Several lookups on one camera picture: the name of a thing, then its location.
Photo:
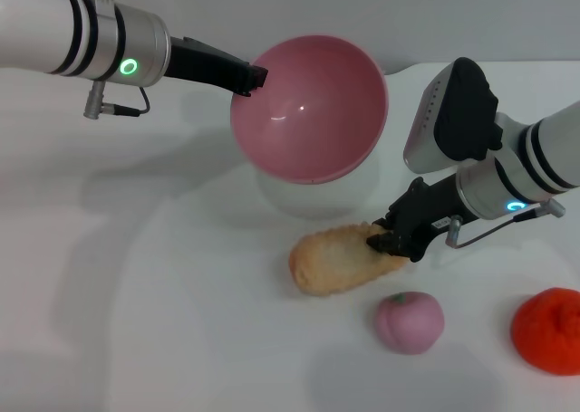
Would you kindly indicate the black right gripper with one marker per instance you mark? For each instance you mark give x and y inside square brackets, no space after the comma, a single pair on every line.
[421,217]

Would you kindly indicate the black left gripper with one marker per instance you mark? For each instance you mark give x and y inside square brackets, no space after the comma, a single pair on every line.
[204,63]

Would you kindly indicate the orange striped bread roll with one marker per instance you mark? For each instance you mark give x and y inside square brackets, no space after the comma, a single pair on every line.
[331,262]

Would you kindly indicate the pink plastic bowl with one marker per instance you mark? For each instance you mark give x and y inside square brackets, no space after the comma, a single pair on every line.
[312,117]

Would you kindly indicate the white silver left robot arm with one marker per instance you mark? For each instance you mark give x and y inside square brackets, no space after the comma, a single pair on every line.
[45,27]

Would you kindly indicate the pink peach toy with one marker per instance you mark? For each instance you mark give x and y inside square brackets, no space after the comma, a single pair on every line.
[408,323]

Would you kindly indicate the red orange tangerine toy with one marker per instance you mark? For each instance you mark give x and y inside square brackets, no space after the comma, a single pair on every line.
[548,335]

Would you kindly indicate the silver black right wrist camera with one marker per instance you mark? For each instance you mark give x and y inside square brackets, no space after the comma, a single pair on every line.
[462,113]

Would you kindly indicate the silver right camera mount bracket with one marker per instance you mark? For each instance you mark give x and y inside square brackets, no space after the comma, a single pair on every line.
[505,131]

